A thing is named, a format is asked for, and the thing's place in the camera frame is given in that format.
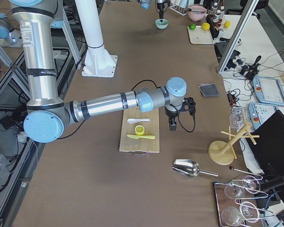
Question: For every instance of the clear plastic container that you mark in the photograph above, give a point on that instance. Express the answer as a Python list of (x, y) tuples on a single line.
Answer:
[(238, 114)]

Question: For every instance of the mint green bowl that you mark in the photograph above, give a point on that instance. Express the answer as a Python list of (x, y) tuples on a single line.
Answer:
[(162, 25)]

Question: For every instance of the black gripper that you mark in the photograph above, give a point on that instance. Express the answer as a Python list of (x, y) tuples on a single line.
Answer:
[(160, 8), (171, 115)]

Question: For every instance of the upper teach pendant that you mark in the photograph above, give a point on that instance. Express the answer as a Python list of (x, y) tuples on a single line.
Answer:
[(268, 90)]

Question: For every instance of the wooden cup tree stand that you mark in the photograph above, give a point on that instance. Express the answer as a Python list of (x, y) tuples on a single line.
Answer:
[(222, 152)]

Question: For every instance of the metal scoop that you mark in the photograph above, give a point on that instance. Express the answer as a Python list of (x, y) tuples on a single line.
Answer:
[(190, 168)]

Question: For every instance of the green lime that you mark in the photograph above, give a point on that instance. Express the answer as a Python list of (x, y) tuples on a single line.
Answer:
[(192, 27)]

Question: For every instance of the yellow fruit on rack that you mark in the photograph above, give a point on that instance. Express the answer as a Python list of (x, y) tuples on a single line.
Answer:
[(227, 24)]

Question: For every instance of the wine glass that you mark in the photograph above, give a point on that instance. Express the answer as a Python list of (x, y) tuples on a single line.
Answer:
[(240, 188), (242, 216)]

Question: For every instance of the black monitor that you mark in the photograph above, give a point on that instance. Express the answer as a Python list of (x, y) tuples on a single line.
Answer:
[(269, 150)]

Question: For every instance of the pink bowl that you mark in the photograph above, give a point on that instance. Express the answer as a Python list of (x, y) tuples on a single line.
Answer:
[(196, 12)]

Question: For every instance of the aluminium frame post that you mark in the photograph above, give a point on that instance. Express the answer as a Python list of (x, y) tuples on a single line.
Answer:
[(246, 14)]

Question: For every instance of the teach pendant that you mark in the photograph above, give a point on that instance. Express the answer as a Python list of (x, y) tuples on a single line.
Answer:
[(268, 90), (260, 112)]

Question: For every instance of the cream tray with bear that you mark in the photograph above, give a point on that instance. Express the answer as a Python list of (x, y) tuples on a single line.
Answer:
[(199, 36)]

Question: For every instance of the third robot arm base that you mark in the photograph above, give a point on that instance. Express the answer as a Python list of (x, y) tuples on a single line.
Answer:
[(9, 36)]

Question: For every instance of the white pedestal column base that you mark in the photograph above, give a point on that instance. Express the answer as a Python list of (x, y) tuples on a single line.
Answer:
[(98, 62)]

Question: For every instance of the grey folded cloth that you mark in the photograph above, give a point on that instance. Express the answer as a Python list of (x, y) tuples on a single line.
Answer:
[(209, 90)]

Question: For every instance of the lower wine glass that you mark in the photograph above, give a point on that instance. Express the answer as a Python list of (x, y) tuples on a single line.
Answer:
[(242, 216)]

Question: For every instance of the white ceramic spoon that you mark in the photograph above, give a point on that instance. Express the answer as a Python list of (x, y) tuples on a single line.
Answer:
[(134, 120)]

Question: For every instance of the yellow lemon slice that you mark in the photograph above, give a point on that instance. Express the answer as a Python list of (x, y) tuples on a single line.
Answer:
[(139, 130)]

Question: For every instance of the bamboo cutting board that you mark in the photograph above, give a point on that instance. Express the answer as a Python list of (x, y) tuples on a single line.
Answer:
[(140, 146)]

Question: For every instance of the upper wine glass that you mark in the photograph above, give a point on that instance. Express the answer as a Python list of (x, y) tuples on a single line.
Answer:
[(240, 188)]

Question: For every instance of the lower teach pendant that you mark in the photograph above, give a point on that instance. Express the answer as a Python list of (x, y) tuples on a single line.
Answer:
[(260, 112)]

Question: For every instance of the yellow plastic knife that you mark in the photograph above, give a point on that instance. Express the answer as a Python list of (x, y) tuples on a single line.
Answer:
[(152, 137)]

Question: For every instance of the wire glass rack tray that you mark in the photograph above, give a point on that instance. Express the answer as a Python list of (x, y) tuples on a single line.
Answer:
[(236, 202)]

